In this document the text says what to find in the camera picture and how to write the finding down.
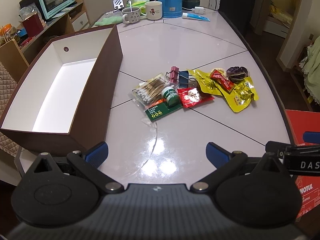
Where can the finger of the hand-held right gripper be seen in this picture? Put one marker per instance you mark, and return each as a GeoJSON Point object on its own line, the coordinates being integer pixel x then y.
{"type": "Point", "coordinates": [312, 137]}
{"type": "Point", "coordinates": [273, 147]}

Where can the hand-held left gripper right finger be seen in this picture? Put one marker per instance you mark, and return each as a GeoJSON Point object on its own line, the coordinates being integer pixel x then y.
{"type": "Point", "coordinates": [217, 155]}

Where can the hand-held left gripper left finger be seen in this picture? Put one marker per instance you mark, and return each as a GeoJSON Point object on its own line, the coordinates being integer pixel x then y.
{"type": "Point", "coordinates": [96, 153]}

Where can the yellow snack packet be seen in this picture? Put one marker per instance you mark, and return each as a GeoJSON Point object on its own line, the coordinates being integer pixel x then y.
{"type": "Point", "coordinates": [242, 96]}
{"type": "Point", "coordinates": [203, 83]}

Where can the square red packet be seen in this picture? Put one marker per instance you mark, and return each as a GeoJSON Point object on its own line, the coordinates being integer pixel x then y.
{"type": "Point", "coordinates": [193, 97]}

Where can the green balm jar blister card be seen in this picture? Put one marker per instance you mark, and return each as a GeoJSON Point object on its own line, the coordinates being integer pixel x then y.
{"type": "Point", "coordinates": [170, 97]}

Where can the small red snack packet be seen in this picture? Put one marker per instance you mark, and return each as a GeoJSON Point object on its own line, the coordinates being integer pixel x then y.
{"type": "Point", "coordinates": [222, 80]}

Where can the brown cardboard box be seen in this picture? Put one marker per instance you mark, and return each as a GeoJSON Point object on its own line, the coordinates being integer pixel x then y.
{"type": "Point", "coordinates": [62, 85]}

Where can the purple scrunchie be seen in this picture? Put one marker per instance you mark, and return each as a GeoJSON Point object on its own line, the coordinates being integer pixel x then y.
{"type": "Point", "coordinates": [237, 74]}

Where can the blue binder clip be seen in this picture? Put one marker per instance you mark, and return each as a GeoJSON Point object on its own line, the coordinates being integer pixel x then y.
{"type": "Point", "coordinates": [183, 78]}

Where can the cotton swab pack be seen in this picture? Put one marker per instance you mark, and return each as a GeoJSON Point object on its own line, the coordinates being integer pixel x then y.
{"type": "Point", "coordinates": [150, 90]}

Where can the pink binder clip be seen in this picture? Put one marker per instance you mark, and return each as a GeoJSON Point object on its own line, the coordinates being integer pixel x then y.
{"type": "Point", "coordinates": [173, 74]}

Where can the small blue container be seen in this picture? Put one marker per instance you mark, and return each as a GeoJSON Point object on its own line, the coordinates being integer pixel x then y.
{"type": "Point", "coordinates": [22, 32]}

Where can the red cardboard box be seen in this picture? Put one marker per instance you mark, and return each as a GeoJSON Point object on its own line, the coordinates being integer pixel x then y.
{"type": "Point", "coordinates": [307, 200]}

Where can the pale green cloth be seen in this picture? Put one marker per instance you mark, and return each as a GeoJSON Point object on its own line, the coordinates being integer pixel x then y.
{"type": "Point", "coordinates": [313, 67]}

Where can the beige quilted chair cover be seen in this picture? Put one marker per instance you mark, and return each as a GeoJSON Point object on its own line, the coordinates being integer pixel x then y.
{"type": "Point", "coordinates": [7, 77]}

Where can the green folded towel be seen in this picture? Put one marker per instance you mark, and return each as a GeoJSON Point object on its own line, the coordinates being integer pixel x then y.
{"type": "Point", "coordinates": [107, 21]}

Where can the wooden sideboard cabinet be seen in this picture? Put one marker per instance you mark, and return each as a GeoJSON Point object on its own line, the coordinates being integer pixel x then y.
{"type": "Point", "coordinates": [80, 21]}

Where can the blue and white tube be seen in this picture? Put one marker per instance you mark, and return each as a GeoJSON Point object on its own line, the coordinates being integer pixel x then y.
{"type": "Point", "coordinates": [196, 17]}

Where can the white mug with dark figures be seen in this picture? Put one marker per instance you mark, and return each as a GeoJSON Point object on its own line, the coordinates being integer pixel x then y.
{"type": "Point", "coordinates": [131, 16]}

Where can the small printed card pack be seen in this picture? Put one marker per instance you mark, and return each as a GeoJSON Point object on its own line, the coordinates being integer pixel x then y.
{"type": "Point", "coordinates": [113, 12]}

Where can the dark red box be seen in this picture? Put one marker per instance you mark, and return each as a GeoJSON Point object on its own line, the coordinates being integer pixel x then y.
{"type": "Point", "coordinates": [32, 23]}

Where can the blue and white leaflet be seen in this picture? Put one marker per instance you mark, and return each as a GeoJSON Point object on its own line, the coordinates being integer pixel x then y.
{"type": "Point", "coordinates": [65, 11]}

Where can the white charger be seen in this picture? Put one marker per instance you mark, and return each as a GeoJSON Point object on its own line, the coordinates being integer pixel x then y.
{"type": "Point", "coordinates": [200, 10]}

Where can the black cabinet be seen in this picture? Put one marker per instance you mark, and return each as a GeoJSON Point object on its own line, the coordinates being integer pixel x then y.
{"type": "Point", "coordinates": [237, 5]}

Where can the orange-lidded glass jar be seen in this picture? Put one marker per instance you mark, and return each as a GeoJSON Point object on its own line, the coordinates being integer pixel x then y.
{"type": "Point", "coordinates": [11, 32]}

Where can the white spoon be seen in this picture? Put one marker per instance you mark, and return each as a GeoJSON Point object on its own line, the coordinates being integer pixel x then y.
{"type": "Point", "coordinates": [130, 6]}

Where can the silver phone stand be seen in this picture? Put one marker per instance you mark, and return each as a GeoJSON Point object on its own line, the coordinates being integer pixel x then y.
{"type": "Point", "coordinates": [118, 3]}

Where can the white mug with bear print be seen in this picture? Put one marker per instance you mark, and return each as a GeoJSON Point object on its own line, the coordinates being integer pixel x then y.
{"type": "Point", "coordinates": [152, 10]}

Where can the clear plastic bag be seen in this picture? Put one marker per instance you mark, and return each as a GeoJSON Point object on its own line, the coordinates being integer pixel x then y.
{"type": "Point", "coordinates": [27, 12]}

